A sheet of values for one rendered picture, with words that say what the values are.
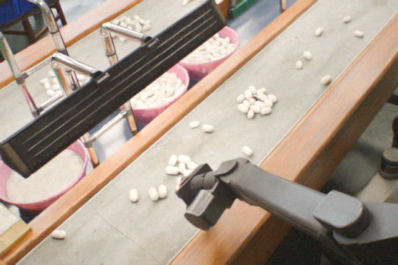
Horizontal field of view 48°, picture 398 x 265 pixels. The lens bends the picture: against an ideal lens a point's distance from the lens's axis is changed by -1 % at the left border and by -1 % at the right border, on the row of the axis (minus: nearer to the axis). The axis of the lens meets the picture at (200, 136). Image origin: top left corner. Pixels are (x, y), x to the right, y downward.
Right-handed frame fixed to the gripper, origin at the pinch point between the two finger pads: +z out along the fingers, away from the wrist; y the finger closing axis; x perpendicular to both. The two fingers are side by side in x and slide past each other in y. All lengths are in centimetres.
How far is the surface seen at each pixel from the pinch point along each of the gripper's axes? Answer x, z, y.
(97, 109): -26.8, -8.6, 7.2
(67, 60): -39.1, -2.4, 3.0
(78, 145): -22.8, 34.4, 0.4
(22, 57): -61, 77, -19
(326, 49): 3, 8, -80
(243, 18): -22, 46, -94
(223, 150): 2.3, 8.1, -21.6
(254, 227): 15.1, -10.4, -3.7
